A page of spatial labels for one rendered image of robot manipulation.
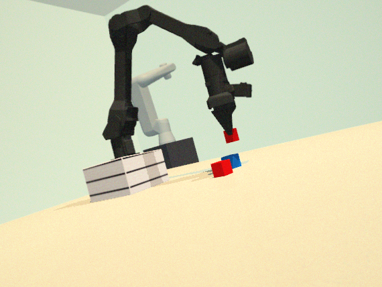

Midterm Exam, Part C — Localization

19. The blue cube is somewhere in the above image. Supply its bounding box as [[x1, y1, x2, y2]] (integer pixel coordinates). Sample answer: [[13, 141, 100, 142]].
[[221, 154, 241, 169]]

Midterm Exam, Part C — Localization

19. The red cube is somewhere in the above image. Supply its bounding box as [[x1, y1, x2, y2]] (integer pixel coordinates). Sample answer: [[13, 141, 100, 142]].
[[223, 128, 239, 143], [211, 159, 233, 178]]

